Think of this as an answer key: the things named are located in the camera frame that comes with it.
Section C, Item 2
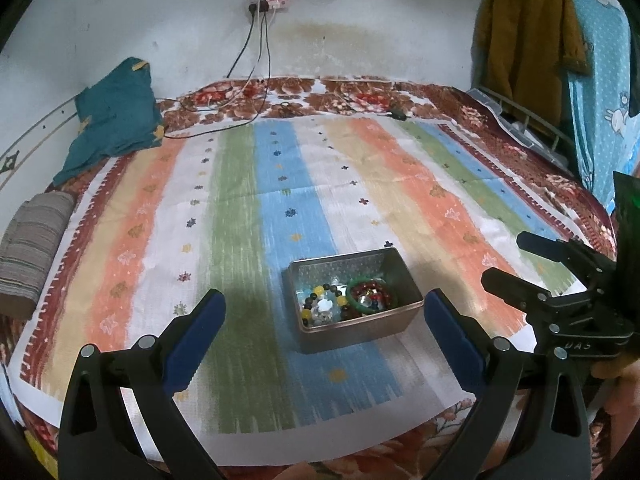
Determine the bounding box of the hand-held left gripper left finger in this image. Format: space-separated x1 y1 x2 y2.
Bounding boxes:
57 288 227 480

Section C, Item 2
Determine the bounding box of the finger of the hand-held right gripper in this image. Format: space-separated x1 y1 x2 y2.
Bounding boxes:
481 267 551 318
516 231 593 268

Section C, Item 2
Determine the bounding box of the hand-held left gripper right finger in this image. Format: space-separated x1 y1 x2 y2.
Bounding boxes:
424 288 593 480

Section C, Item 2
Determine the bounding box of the green jade bangle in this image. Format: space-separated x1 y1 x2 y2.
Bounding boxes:
346 275 401 316

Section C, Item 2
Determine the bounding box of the metal tin box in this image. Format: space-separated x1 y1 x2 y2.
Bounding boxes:
286 246 426 356

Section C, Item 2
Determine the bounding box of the red bead bracelet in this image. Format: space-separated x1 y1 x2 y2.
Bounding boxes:
347 280 398 311

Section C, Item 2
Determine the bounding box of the white shell bead bracelet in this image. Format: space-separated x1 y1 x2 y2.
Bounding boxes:
305 300 341 326

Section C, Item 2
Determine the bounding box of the yellow and black bead bracelet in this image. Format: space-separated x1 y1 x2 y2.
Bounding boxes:
298 284 351 323

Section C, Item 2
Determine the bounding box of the person's right hand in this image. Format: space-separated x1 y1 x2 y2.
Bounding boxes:
592 357 640 382

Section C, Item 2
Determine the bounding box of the blue printed cloth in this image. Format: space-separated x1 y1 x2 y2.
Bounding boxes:
550 0 640 211

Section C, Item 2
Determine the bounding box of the multicolour striped mat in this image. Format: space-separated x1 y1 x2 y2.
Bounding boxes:
7 115 618 436

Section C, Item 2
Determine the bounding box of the striped folded cloth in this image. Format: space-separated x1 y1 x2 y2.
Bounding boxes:
0 191 77 318

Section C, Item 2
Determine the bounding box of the mustard hanging garment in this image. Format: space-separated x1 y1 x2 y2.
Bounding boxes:
472 0 591 121

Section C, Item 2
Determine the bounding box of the teal cloth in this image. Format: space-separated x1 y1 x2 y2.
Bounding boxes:
51 57 165 187

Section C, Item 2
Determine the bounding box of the white cable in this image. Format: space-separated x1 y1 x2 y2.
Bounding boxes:
200 0 281 108

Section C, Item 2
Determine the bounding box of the thin black cable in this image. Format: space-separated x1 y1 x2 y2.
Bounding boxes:
225 7 256 81

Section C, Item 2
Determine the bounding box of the long black cable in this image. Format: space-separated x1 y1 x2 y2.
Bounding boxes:
161 7 273 140

